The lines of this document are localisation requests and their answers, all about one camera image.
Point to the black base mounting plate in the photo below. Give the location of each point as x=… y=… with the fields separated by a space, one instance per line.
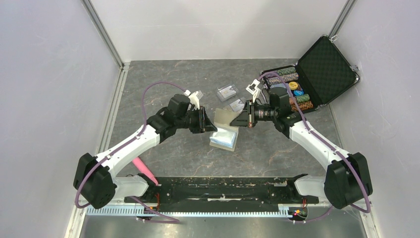
x=224 y=194

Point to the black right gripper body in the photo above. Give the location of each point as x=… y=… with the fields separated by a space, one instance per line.
x=259 y=113

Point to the poker chips in case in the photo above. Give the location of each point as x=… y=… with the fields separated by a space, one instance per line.
x=292 y=88

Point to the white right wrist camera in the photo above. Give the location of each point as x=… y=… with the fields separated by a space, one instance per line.
x=254 y=90

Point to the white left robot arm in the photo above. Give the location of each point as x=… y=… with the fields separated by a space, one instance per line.
x=96 y=177

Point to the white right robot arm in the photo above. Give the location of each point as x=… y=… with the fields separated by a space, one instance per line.
x=346 y=180

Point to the black poker chip case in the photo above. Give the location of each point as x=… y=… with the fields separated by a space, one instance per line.
x=322 y=74

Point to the clear acrylic card box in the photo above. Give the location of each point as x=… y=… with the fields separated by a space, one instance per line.
x=236 y=105
x=226 y=92

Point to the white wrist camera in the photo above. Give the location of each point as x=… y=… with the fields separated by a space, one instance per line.
x=194 y=97
x=254 y=90

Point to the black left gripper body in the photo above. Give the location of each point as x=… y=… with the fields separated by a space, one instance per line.
x=196 y=120

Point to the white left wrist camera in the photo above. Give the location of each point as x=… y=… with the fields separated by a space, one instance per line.
x=194 y=97

